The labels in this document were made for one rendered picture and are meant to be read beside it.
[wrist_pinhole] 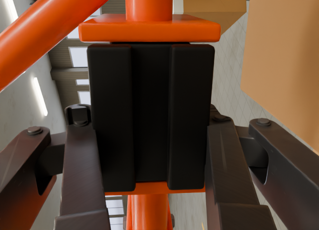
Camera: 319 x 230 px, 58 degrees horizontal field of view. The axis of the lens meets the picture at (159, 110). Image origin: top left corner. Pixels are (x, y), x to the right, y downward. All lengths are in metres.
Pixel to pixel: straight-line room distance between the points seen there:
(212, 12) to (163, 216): 1.53
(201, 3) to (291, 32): 1.40
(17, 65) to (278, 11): 0.24
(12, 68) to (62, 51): 9.16
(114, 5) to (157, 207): 8.36
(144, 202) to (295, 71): 0.17
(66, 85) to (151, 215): 9.87
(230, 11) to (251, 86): 1.35
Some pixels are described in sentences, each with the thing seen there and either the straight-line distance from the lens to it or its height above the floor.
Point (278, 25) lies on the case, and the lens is 0.31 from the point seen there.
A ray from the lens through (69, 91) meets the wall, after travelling 10.14.
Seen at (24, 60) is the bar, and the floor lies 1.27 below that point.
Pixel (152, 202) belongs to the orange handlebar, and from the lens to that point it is 0.17.
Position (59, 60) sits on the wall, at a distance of 9.52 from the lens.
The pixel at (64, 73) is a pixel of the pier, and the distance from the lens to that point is 9.44.
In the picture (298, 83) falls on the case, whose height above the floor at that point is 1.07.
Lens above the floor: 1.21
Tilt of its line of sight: 4 degrees down
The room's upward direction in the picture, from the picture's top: 92 degrees counter-clockwise
